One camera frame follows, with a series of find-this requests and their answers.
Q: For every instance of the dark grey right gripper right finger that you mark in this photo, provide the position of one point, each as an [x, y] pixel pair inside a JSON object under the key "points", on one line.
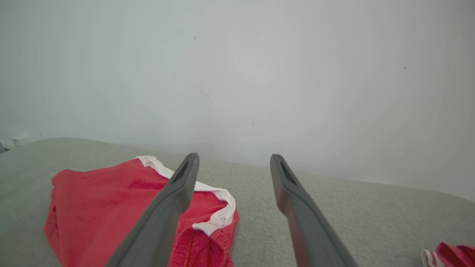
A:
{"points": [[311, 237]]}

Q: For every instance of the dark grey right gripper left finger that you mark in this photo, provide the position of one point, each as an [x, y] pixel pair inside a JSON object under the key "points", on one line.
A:
{"points": [[159, 230]]}

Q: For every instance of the red garment with white trim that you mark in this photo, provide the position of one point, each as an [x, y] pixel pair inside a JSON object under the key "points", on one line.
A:
{"points": [[100, 207]]}

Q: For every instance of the red and white striped garment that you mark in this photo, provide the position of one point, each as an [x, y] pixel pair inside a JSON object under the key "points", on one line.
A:
{"points": [[452, 256]]}

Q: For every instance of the white wall socket box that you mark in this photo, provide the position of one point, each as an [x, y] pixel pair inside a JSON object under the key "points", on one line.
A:
{"points": [[20, 141]]}

